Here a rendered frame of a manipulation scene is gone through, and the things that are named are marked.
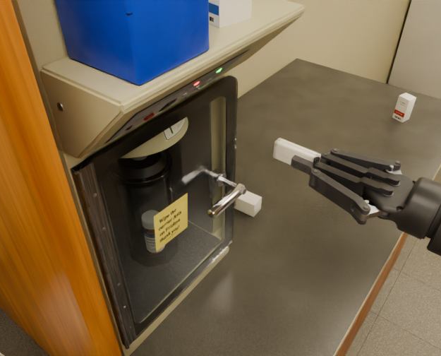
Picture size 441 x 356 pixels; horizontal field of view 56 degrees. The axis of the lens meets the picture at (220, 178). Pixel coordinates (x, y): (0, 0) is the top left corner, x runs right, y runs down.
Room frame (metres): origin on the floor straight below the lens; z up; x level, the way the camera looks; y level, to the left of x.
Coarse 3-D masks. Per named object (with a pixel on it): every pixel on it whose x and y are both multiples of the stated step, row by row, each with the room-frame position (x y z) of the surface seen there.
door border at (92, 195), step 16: (192, 96) 0.53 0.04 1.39; (96, 176) 0.38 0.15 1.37; (80, 192) 0.36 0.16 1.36; (96, 192) 0.37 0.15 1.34; (96, 208) 0.37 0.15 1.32; (96, 224) 0.36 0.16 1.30; (112, 256) 0.37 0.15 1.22; (112, 272) 0.37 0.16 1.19; (128, 320) 0.37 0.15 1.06; (128, 336) 0.37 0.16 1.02
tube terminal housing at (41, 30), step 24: (24, 0) 0.37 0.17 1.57; (48, 0) 0.39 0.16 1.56; (24, 24) 0.37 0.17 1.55; (48, 24) 0.38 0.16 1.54; (48, 48) 0.38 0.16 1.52; (72, 192) 0.37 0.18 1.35; (96, 264) 0.37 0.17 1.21; (216, 264) 0.58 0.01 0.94; (192, 288) 0.51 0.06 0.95; (168, 312) 0.46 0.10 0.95; (144, 336) 0.40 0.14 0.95
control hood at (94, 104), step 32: (256, 0) 0.57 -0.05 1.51; (224, 32) 0.45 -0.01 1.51; (256, 32) 0.46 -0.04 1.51; (64, 64) 0.37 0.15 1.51; (192, 64) 0.37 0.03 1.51; (64, 96) 0.34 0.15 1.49; (96, 96) 0.31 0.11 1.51; (128, 96) 0.31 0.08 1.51; (160, 96) 0.35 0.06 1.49; (64, 128) 0.35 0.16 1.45; (96, 128) 0.32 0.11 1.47
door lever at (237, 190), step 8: (224, 176) 0.57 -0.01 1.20; (224, 184) 0.56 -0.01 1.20; (232, 184) 0.55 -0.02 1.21; (240, 184) 0.54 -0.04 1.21; (232, 192) 0.52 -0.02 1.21; (240, 192) 0.53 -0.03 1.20; (224, 200) 0.50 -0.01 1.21; (232, 200) 0.51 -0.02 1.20; (216, 208) 0.48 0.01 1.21; (224, 208) 0.49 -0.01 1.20; (216, 216) 0.48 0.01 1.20
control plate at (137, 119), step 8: (240, 56) 0.48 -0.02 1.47; (224, 64) 0.45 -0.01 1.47; (208, 72) 0.42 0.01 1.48; (200, 80) 0.43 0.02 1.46; (184, 88) 0.40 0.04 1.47; (192, 88) 0.45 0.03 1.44; (168, 96) 0.37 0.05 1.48; (176, 96) 0.42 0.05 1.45; (152, 104) 0.35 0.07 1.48; (160, 104) 0.38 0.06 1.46; (144, 112) 0.36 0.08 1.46; (136, 120) 0.37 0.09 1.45; (112, 136) 0.36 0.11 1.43
